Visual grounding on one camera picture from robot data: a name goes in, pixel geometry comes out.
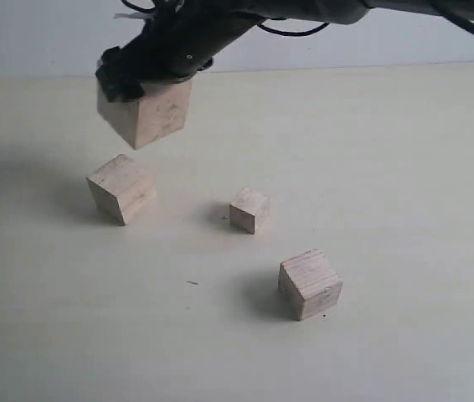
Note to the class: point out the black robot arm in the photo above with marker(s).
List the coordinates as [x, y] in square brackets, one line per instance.
[324, 13]

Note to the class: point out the second largest wooden cube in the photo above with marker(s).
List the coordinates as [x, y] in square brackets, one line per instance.
[122, 188]

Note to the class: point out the smallest wooden cube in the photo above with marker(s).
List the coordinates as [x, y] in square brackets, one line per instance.
[248, 210]

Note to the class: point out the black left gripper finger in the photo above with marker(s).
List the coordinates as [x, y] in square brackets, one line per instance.
[116, 77]

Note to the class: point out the third largest wooden cube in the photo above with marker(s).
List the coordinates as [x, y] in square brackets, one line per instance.
[309, 283]

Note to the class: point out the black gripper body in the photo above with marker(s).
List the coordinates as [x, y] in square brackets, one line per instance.
[177, 46]

